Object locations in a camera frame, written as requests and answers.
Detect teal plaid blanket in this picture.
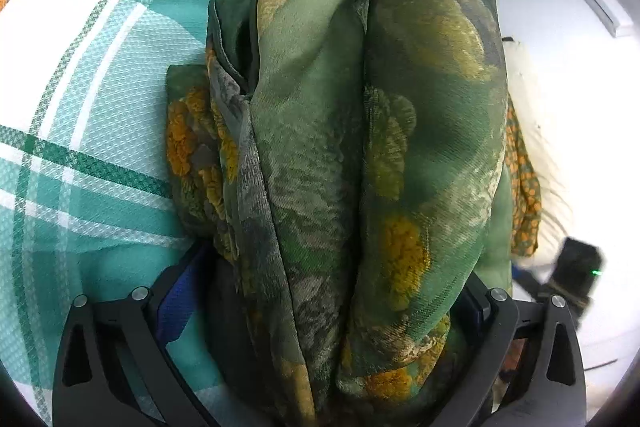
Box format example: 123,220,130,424
0,0,401,427

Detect white air conditioner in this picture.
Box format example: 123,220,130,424
570,0,633,38

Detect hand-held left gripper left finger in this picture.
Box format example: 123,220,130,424
52,247,211,427

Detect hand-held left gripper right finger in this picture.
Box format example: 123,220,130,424
430,274,588,427

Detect green printed silky garment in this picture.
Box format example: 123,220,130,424
165,0,516,427

